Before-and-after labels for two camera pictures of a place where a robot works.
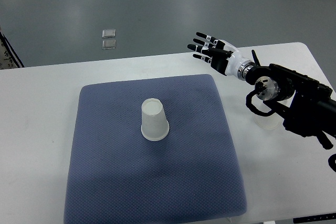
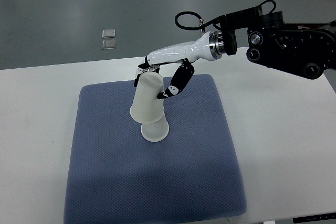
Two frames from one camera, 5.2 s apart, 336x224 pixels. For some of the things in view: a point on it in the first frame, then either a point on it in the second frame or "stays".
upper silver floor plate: x=108 y=33 stays
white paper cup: x=271 y=121 -> x=147 y=107
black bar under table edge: x=317 y=217 stays
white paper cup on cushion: x=155 y=125 stays
